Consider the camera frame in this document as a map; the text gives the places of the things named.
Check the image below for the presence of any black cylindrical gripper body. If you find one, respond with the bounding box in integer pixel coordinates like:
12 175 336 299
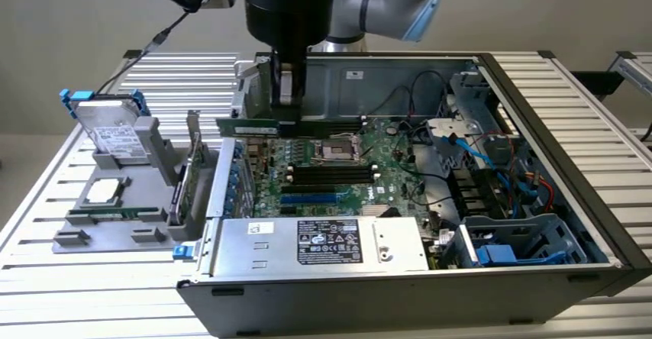
243 0 337 63

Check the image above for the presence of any green RAM stick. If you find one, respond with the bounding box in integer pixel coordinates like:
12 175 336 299
215 116 364 140
67 206 160 220

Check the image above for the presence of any black RAM slot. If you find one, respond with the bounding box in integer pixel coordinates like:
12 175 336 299
304 119 365 128
287 167 381 177
288 172 381 182
287 163 381 173
304 124 365 133
289 176 383 186

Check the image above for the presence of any black expansion slot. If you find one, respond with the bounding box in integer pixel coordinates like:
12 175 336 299
280 184 339 195

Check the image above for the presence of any blue expansion slot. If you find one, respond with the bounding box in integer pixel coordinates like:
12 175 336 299
279 192 340 205

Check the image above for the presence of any green motherboard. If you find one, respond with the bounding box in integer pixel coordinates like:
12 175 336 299
237 116 445 241

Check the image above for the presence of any small silver heat sink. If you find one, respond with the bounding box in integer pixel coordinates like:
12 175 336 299
360 205 404 220

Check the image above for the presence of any metal disk bay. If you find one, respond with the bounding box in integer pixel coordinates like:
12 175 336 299
425 69 521 173

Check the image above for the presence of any silver hard disk blue carrier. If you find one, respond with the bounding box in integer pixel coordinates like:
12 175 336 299
57 88 152 161

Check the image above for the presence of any silver power supply with label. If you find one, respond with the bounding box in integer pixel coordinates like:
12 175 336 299
195 216 429 279

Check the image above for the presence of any silver CPU chip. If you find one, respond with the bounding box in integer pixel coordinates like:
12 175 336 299
83 177 129 206

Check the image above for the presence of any blue plastic case latch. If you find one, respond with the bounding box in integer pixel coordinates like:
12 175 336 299
171 242 197 263

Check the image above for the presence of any grey parts rack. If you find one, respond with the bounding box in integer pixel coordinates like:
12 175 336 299
49 115 221 257

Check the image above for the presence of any open black PC case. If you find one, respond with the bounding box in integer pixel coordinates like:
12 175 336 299
175 50 652 337

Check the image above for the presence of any blue-grey plastic drive cage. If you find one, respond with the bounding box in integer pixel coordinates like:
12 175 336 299
456 212 596 270

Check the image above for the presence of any CPU socket with metal frame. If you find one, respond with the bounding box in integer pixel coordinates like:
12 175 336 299
311 134 365 163

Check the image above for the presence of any black looped wire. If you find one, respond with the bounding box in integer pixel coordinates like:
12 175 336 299
369 70 456 127

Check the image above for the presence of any graphics card with metal bracket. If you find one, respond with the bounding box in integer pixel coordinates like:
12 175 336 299
167 108 211 228

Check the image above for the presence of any thin black cable with plug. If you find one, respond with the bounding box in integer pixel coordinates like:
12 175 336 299
95 9 196 96

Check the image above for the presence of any light blue flat wire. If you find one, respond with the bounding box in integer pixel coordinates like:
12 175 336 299
441 134 500 170

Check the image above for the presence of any dark blue wire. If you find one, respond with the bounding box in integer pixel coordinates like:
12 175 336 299
495 165 537 218

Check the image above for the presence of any red wire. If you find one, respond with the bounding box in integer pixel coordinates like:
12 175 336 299
537 176 557 211

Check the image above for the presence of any black table connector bracket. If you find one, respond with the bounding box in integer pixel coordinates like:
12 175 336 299
568 70 625 96

